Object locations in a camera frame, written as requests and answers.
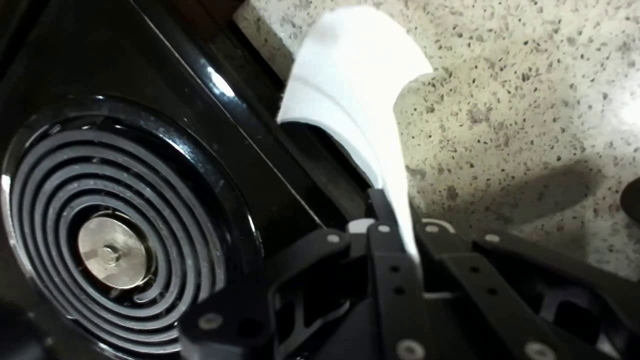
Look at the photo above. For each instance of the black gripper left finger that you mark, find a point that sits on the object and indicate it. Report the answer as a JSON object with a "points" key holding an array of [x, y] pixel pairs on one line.
{"points": [[392, 300]]}

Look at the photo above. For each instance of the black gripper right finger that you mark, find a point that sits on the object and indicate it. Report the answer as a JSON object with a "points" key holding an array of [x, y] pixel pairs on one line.
{"points": [[521, 300]]}

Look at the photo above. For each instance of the white wipe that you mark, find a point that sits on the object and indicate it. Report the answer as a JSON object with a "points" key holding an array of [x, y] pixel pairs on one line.
{"points": [[353, 73]]}

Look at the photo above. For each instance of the black electric stove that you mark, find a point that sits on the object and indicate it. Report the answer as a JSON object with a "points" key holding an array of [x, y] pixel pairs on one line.
{"points": [[100, 53]]}

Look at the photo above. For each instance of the large black coil burner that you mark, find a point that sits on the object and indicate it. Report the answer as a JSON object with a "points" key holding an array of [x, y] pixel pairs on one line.
{"points": [[47, 201]]}

